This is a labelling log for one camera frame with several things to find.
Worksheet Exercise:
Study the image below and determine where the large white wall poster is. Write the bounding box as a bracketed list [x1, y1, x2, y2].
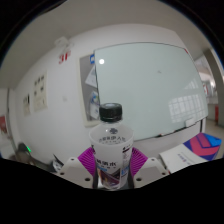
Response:
[31, 73, 49, 113]

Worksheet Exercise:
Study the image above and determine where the white wall-mounted fixture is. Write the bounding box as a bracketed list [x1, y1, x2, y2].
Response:
[53, 35, 75, 52]

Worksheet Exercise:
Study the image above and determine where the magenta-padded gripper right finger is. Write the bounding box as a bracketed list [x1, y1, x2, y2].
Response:
[130, 146, 171, 190]

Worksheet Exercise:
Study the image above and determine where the large whiteboard on stand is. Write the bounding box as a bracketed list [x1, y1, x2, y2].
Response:
[93, 41, 210, 143]

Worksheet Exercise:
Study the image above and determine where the red wall poster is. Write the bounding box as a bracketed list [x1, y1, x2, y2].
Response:
[0, 114, 9, 135]

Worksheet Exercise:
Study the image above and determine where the black bag with white print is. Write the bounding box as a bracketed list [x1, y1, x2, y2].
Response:
[50, 153, 66, 174]

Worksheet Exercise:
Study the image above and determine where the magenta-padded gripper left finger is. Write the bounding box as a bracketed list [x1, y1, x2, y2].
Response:
[58, 146, 98, 190]

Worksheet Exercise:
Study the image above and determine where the white blue pink paper bag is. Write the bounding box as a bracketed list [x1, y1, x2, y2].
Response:
[158, 132, 223, 175]

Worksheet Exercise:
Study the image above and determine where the clear black-capped water bottle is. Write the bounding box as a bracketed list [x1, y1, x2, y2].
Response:
[88, 102, 135, 191]

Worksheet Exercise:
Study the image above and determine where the small white wall poster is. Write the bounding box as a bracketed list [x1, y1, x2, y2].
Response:
[22, 93, 32, 117]

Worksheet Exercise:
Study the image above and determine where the red-lettered wall sign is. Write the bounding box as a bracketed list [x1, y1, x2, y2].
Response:
[58, 50, 72, 65]

